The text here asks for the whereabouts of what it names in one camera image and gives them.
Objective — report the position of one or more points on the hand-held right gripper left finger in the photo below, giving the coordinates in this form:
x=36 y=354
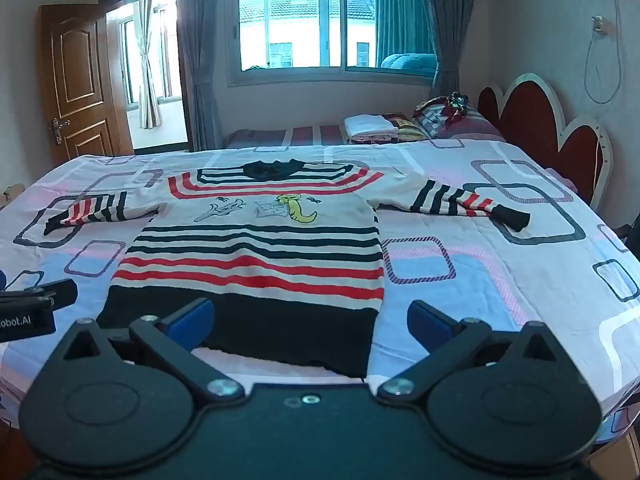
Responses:
x=192 y=319

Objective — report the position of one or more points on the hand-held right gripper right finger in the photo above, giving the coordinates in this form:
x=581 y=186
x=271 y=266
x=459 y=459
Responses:
x=430 y=323

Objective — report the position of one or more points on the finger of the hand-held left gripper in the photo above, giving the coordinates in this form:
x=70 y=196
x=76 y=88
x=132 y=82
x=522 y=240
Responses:
x=56 y=293

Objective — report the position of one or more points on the striped knit sweater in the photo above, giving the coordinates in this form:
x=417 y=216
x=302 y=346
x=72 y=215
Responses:
x=250 y=260

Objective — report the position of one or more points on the folded white clothes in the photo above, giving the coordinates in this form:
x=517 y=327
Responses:
x=367 y=125

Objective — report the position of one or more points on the patterned pink bed sheet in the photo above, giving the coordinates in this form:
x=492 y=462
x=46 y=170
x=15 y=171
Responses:
x=475 y=270

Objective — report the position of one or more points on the red yellow patterned cloth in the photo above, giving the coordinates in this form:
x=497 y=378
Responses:
x=411 y=131

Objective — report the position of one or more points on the plaid patterned pillow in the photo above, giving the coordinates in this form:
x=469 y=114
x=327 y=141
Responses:
x=475 y=122

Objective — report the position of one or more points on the brown wooden door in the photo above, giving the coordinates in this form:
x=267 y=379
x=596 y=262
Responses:
x=75 y=85

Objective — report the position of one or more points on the dark red striped sheet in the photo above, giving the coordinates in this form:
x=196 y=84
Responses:
x=300 y=136

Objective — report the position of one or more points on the white sheer curtain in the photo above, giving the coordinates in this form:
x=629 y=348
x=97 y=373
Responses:
x=147 y=85

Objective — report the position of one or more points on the red scalloped headboard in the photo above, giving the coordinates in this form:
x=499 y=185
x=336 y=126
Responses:
x=525 y=110

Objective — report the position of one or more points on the balcony window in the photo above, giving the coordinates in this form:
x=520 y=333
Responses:
x=167 y=60

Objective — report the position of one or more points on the grey curtain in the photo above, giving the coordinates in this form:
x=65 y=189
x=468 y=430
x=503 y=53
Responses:
x=450 y=20
x=200 y=60

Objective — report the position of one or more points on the teal quilt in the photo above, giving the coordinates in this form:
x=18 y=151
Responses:
x=410 y=64

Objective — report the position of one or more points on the large sliding window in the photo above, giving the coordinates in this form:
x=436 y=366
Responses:
x=300 y=20

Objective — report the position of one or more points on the white wall socket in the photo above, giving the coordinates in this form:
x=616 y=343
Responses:
x=598 y=25

